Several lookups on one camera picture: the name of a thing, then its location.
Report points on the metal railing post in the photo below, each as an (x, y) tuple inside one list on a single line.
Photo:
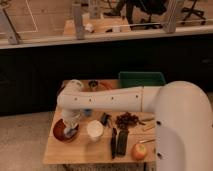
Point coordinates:
[(78, 21)]

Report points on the black rectangular remote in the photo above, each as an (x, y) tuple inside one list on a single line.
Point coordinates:
[(122, 142)]

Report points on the metal round can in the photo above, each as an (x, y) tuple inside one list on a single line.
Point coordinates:
[(93, 85)]

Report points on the black knife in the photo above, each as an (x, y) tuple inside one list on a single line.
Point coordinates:
[(113, 143)]

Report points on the small black clip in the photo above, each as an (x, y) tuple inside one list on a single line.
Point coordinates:
[(104, 119)]

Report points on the red yellow apple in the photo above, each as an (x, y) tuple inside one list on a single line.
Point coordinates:
[(139, 151)]

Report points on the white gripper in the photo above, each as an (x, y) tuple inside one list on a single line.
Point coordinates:
[(71, 118)]

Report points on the black office chair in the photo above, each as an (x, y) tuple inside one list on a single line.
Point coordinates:
[(192, 10), (147, 6)]

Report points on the dark dried fruit pile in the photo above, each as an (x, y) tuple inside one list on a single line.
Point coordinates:
[(125, 120)]

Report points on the red bowl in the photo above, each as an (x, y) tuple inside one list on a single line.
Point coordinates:
[(58, 132)]

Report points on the white paper cup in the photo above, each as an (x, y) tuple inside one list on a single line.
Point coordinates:
[(95, 130)]

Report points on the green plastic bin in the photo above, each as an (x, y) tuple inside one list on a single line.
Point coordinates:
[(133, 79)]

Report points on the wooden spoon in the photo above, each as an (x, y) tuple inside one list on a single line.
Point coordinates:
[(147, 123)]

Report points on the small blue cup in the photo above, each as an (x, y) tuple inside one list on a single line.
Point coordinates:
[(87, 112)]

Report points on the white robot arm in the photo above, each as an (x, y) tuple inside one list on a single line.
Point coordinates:
[(183, 119)]

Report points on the wooden small table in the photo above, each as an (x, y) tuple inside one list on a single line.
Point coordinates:
[(82, 150)]

